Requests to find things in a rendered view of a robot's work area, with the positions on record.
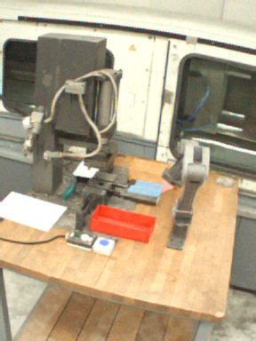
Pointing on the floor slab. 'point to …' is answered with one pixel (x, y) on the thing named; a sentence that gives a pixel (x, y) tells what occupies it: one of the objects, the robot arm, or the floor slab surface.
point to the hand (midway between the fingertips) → (161, 191)
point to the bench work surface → (128, 275)
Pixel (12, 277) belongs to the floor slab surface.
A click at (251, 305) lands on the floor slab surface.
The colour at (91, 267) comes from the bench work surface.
